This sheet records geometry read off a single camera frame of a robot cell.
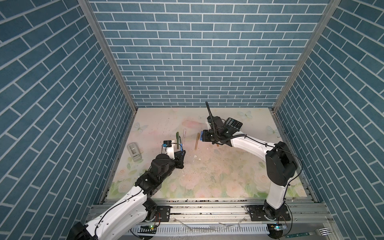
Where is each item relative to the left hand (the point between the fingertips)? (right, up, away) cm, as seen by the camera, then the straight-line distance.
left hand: (186, 152), depth 77 cm
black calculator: (+33, +15, +32) cm, 48 cm away
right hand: (+7, +8, +13) cm, 17 cm away
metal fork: (+64, -35, -9) cm, 73 cm away
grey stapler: (-34, -3, +16) cm, 38 cm away
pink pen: (-4, +8, +28) cm, 29 cm away
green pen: (-8, +4, +26) cm, 28 cm away
